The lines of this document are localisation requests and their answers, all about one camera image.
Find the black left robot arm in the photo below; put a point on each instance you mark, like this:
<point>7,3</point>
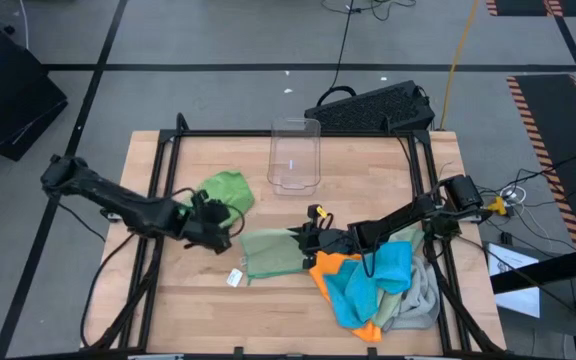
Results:
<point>113,200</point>

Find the blue microfiber towel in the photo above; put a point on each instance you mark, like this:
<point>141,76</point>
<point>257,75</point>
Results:
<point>358,295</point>

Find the grey microfiber towel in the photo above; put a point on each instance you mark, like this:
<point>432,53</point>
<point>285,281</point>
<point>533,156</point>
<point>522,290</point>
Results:
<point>418,300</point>

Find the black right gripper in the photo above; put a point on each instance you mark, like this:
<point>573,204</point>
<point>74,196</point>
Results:
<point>328,240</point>

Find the black hazard-striped floor mat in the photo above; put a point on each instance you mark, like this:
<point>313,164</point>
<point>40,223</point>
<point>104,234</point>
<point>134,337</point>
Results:
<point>518,6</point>
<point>553,125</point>

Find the bright green microfiber towel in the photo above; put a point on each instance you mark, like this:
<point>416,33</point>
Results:
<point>230,192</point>

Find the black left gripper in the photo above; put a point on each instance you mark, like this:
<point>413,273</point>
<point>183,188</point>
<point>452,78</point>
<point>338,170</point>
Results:
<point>208,222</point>

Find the white printed sheet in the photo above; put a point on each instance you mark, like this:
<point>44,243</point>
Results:
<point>513,280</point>

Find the yellow tag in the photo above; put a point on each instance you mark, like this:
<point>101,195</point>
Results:
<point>322,211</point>

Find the clear plastic bin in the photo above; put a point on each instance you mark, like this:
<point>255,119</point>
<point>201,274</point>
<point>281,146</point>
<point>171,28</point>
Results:
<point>294,160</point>

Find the black beam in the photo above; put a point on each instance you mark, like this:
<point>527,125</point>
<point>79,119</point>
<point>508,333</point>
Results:
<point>543,272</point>

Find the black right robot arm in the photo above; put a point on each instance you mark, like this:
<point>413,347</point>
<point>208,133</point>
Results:
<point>408,217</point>

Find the black aluminium table frame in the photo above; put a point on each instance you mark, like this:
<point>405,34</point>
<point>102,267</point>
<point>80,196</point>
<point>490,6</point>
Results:
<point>218,133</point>

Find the orange microfiber towel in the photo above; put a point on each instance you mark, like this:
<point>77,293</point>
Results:
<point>333,265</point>

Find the yellow plug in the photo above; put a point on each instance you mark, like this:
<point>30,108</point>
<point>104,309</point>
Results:
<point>498,205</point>

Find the large black case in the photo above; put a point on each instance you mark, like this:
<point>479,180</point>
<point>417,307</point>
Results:
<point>8,95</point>

